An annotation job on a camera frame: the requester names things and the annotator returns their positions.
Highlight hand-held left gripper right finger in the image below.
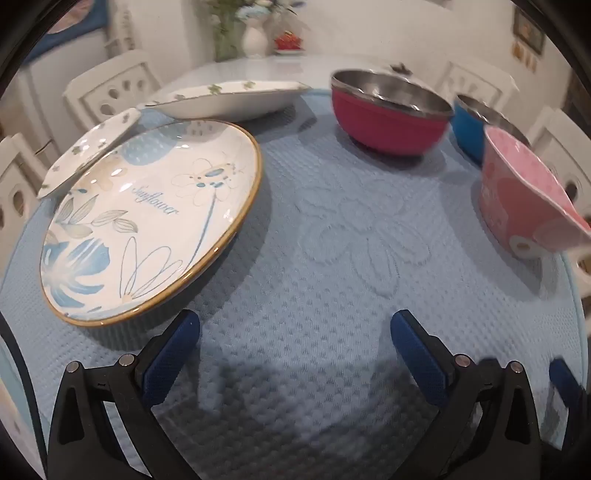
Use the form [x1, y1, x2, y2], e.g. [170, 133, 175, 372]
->
[390, 310, 544, 480]

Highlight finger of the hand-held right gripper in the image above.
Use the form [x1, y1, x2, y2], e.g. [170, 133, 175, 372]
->
[549, 357, 589, 462]

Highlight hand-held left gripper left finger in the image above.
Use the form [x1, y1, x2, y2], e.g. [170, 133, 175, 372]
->
[47, 309, 202, 480]

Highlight blue floral plate brown rim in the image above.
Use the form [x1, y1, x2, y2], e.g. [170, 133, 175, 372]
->
[39, 119, 264, 328]

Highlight pink patterned bowl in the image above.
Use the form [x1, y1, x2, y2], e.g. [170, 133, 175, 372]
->
[478, 126, 591, 259]

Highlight small white flowered plate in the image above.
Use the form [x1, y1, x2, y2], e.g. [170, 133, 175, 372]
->
[36, 107, 143, 200]

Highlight blue steel bowl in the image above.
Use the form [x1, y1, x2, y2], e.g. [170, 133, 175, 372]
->
[452, 93, 532, 164]

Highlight red steel bowl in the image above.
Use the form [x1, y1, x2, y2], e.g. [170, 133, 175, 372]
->
[329, 69, 455, 158]

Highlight deep white plate green clovers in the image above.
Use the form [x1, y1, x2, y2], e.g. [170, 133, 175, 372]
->
[147, 80, 313, 123]

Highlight light blue textured mat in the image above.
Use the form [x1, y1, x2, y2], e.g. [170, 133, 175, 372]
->
[0, 90, 585, 480]

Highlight white chair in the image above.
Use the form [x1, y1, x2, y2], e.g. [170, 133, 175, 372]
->
[62, 50, 162, 132]
[526, 107, 591, 217]
[436, 60, 520, 109]
[0, 134, 47, 250]

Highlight glass vase green stems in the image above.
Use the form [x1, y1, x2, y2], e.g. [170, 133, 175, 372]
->
[212, 9, 243, 62]

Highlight white vase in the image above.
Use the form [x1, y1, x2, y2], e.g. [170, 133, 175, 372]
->
[241, 18, 270, 58]

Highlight red ornament on dish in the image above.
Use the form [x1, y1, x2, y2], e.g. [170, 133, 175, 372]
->
[274, 30, 305, 55]

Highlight framed picture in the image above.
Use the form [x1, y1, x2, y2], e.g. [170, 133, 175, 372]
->
[512, 9, 548, 55]

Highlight blue cloth pink circle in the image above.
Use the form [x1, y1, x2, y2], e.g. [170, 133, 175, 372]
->
[21, 0, 112, 64]

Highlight artificial flower bouquet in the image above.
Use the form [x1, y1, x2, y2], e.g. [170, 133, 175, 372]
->
[235, 0, 301, 21]

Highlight small hanging wall ornaments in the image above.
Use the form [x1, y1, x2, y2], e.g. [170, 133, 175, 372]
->
[512, 42, 539, 72]

